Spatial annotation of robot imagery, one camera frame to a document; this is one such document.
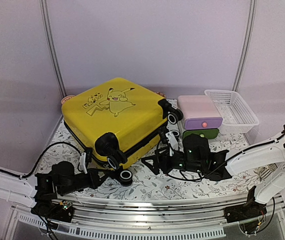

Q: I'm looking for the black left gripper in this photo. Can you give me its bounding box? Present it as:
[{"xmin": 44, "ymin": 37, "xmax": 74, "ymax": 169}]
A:
[{"xmin": 59, "ymin": 167, "xmax": 111, "ymax": 196}]

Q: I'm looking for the green drawer box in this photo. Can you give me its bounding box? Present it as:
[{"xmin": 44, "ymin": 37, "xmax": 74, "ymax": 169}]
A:
[{"xmin": 182, "ymin": 128, "xmax": 220, "ymax": 141}]

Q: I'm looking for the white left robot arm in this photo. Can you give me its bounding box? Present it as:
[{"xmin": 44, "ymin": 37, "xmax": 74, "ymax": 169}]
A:
[{"xmin": 0, "ymin": 148, "xmax": 116, "ymax": 217}]

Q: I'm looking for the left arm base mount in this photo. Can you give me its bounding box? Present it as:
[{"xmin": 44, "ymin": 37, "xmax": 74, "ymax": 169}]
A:
[{"xmin": 31, "ymin": 201, "xmax": 75, "ymax": 223}]

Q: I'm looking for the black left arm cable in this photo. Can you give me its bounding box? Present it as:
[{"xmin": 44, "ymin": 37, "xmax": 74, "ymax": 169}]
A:
[{"xmin": 0, "ymin": 141, "xmax": 86, "ymax": 179}]

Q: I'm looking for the white plastic basket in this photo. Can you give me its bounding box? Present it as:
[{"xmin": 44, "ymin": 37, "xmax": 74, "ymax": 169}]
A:
[{"xmin": 204, "ymin": 89, "xmax": 260, "ymax": 134}]

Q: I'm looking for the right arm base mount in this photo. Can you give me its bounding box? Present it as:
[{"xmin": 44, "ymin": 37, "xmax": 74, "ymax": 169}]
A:
[{"xmin": 223, "ymin": 186, "xmax": 267, "ymax": 223}]

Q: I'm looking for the yellow Pikachu suitcase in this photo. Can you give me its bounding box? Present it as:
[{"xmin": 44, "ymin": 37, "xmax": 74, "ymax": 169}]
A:
[{"xmin": 61, "ymin": 77, "xmax": 184, "ymax": 187}]

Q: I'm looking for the pink purple drawer box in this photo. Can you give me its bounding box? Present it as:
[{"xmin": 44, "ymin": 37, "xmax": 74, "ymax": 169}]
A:
[{"xmin": 177, "ymin": 95, "xmax": 223, "ymax": 130}]

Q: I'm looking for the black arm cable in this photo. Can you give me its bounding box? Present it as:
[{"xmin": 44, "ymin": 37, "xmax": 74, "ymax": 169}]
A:
[
  {"xmin": 167, "ymin": 120, "xmax": 285, "ymax": 183},
  {"xmin": 0, "ymin": 141, "xmax": 86, "ymax": 179}
]

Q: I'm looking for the floral table mat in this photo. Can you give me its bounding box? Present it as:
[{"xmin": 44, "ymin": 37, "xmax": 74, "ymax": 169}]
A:
[{"xmin": 36, "ymin": 119, "xmax": 270, "ymax": 202}]

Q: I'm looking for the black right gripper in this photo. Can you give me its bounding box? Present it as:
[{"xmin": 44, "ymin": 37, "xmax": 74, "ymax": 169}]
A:
[{"xmin": 141, "ymin": 146, "xmax": 204, "ymax": 176}]

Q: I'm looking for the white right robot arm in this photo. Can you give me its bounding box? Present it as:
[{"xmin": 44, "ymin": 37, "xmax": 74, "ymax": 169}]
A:
[{"xmin": 141, "ymin": 125, "xmax": 285, "ymax": 218}]

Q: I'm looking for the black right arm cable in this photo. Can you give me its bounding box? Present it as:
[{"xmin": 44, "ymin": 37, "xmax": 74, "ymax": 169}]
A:
[{"xmin": 167, "ymin": 120, "xmax": 285, "ymax": 183}]

